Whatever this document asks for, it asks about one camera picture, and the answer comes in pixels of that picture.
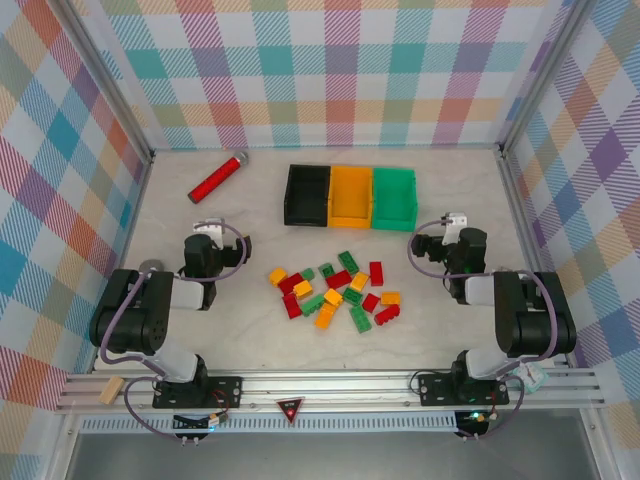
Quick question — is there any green plastic bin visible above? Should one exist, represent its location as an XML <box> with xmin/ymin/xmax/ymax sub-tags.
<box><xmin>370</xmin><ymin>167</ymin><xmax>419</xmax><ymax>233</ymax></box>

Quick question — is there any red glitter tube silver cap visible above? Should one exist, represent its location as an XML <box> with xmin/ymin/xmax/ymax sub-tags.
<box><xmin>187</xmin><ymin>151</ymin><xmax>251</xmax><ymax>206</ymax></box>

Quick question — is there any black plastic bin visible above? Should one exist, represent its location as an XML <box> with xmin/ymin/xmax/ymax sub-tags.
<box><xmin>283</xmin><ymin>163</ymin><xmax>332</xmax><ymax>229</ymax></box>

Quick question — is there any yellow plastic bin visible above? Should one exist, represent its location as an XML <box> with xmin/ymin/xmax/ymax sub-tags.
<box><xmin>327</xmin><ymin>165</ymin><xmax>375</xmax><ymax>231</ymax></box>

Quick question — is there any teal alarm clock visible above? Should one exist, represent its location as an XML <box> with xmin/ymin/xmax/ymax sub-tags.
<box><xmin>509</xmin><ymin>363</ymin><xmax>549</xmax><ymax>396</ymax></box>

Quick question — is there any small wooden block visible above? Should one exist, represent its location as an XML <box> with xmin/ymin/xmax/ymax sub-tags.
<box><xmin>98</xmin><ymin>377</ymin><xmax>125</xmax><ymax>405</ymax></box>

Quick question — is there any red triangle warning sign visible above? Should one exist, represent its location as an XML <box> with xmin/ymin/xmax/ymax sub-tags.
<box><xmin>276</xmin><ymin>397</ymin><xmax>306</xmax><ymax>426</ymax></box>

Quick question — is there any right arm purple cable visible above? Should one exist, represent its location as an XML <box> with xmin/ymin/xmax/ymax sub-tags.
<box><xmin>407</xmin><ymin>219</ymin><xmax>561</xmax><ymax>441</ymax></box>

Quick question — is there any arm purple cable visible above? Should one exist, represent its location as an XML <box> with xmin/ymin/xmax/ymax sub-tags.
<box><xmin>97</xmin><ymin>222</ymin><xmax>253</xmax><ymax>444</ymax></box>
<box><xmin>407</xmin><ymin>219</ymin><xmax>561</xmax><ymax>441</ymax></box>

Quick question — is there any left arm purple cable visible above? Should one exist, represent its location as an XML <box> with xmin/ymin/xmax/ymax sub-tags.
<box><xmin>97</xmin><ymin>222</ymin><xmax>253</xmax><ymax>444</ymax></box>

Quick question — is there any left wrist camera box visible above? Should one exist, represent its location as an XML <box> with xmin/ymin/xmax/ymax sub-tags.
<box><xmin>194</xmin><ymin>218</ymin><xmax>226</xmax><ymax>249</ymax></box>

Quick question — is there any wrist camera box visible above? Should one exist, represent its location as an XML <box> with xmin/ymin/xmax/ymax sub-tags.
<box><xmin>194</xmin><ymin>218</ymin><xmax>226</xmax><ymax>249</ymax></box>
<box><xmin>439</xmin><ymin>212</ymin><xmax>470</xmax><ymax>246</ymax></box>

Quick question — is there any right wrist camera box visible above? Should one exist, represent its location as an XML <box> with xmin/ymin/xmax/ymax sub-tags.
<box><xmin>439</xmin><ymin>212</ymin><xmax>470</xmax><ymax>246</ymax></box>

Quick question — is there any aluminium side rail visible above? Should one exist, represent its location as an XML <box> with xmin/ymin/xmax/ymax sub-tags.
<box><xmin>497</xmin><ymin>144</ymin><xmax>574</xmax><ymax>371</ymax></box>
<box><xmin>92</xmin><ymin>149</ymin><xmax>156</xmax><ymax>374</ymax></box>

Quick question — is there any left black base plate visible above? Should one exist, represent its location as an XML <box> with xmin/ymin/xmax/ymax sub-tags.
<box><xmin>152</xmin><ymin>375</ymin><xmax>244</xmax><ymax>410</ymax></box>

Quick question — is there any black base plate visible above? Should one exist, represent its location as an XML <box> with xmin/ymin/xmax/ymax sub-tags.
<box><xmin>152</xmin><ymin>375</ymin><xmax>244</xmax><ymax>410</ymax></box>
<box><xmin>417</xmin><ymin>373</ymin><xmax>511</xmax><ymax>407</ymax></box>

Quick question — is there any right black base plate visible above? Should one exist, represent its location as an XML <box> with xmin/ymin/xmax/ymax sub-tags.
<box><xmin>417</xmin><ymin>373</ymin><xmax>511</xmax><ymax>407</ymax></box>

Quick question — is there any aluminium rail with arm bases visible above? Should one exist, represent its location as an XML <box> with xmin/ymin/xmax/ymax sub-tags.
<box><xmin>54</xmin><ymin>368</ymin><xmax>609</xmax><ymax>416</ymax></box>

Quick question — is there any aluminium frame post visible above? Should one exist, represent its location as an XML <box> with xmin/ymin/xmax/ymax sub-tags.
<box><xmin>59</xmin><ymin>0</ymin><xmax>156</xmax><ymax>164</ymax></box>
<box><xmin>497</xmin><ymin>0</ymin><xmax>596</xmax><ymax>156</ymax></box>

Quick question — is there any slotted grey cable duct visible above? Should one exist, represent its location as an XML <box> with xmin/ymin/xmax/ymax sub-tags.
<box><xmin>79</xmin><ymin>417</ymin><xmax>506</xmax><ymax>435</ymax></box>

